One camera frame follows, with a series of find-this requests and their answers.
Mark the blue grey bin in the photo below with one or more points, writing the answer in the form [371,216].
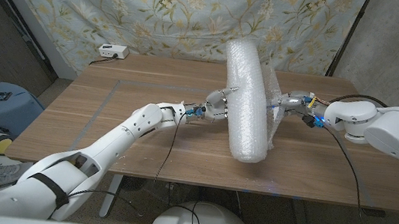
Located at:
[0,112]

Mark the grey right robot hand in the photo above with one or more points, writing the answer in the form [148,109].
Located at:
[293,102]

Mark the floral printed backdrop cloth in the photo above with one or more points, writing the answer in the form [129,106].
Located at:
[307,26]

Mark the metal table leg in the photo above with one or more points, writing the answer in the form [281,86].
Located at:
[302,221]
[111,196]

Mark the bubble wrap roll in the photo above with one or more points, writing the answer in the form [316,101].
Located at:
[247,102]

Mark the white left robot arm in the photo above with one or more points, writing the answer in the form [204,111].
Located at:
[104,154]

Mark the white power strip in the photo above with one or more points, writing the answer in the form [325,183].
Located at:
[114,51]

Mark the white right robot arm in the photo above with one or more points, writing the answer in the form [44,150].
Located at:
[382,129]

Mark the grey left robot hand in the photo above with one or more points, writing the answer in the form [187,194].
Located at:
[217,104]

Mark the black backdrop stand pole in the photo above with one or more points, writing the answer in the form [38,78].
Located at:
[347,34]

